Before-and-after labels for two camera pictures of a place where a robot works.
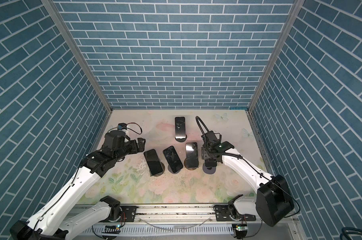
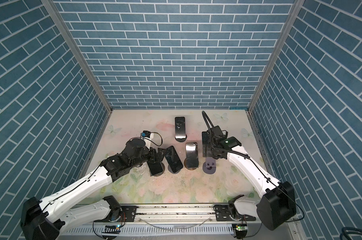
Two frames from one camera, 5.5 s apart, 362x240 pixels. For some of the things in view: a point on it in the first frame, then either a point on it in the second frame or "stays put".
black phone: (172, 159) stays put
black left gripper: (135, 149) -> (152, 151)
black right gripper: (203, 152) -> (206, 149)
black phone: (153, 161) stays put
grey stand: (208, 170) stays put
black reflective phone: (191, 153) stays put
